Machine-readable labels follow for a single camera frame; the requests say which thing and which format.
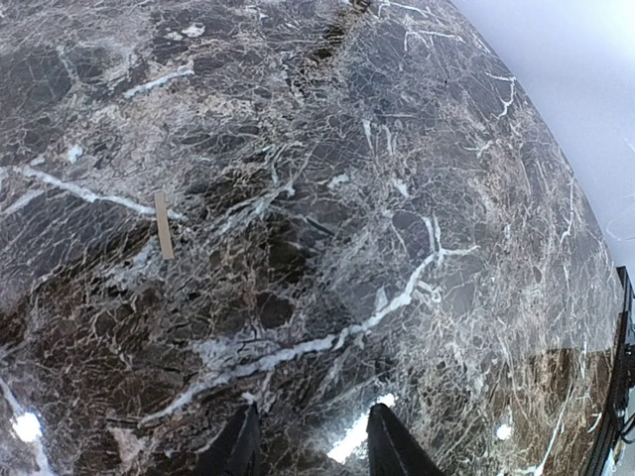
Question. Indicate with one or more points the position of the small tan cardboard strip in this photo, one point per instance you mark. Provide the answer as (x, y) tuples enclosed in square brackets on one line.
[(164, 231)]

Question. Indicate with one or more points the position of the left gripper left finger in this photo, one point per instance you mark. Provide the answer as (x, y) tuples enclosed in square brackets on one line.
[(237, 449)]

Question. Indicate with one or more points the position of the black front rail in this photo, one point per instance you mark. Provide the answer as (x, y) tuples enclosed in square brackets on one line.
[(616, 423)]

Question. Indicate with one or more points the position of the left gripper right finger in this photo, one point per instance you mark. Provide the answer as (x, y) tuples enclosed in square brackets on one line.
[(392, 450)]

